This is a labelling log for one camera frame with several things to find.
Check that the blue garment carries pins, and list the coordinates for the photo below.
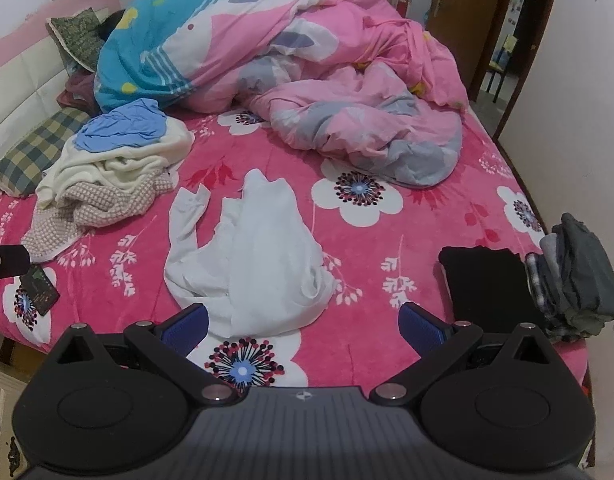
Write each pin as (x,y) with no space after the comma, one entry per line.
(133,125)

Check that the chair in hallway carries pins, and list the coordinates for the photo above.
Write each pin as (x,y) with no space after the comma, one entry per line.
(498,66)

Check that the folded grey clothes stack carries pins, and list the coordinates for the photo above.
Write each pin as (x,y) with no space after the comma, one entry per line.
(572,282)

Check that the beige checked knit garment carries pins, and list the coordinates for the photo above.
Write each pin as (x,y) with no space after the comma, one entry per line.
(87,206)

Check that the cream padded headboard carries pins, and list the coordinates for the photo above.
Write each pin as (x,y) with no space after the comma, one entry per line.
(31,80)

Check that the maroon garment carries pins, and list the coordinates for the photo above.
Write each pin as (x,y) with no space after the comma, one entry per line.
(79,93)

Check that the folded black garment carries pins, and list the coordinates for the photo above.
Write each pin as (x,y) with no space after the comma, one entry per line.
(489,288)

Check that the green plaid pillow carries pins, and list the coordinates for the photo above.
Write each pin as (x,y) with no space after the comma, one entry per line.
(23,166)

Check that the white shirt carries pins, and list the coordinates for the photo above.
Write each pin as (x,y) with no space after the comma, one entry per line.
(261,274)

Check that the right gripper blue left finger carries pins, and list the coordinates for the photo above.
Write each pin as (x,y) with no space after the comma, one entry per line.
(177,336)

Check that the dark green cushion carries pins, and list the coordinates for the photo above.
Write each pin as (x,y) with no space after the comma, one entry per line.
(78,36)

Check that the pink floral bed sheet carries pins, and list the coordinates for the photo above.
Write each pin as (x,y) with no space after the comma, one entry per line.
(380,242)

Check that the brown wooden door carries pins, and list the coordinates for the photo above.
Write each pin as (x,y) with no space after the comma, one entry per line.
(469,28)

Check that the pink grey blue duvet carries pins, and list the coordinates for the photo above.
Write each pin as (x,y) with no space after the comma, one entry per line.
(350,79)

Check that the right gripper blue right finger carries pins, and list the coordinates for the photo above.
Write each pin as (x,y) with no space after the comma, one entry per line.
(434,339)

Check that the cream sweater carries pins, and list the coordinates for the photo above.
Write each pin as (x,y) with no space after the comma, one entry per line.
(122,168)

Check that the dark printed card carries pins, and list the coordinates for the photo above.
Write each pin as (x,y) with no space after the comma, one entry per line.
(39,289)

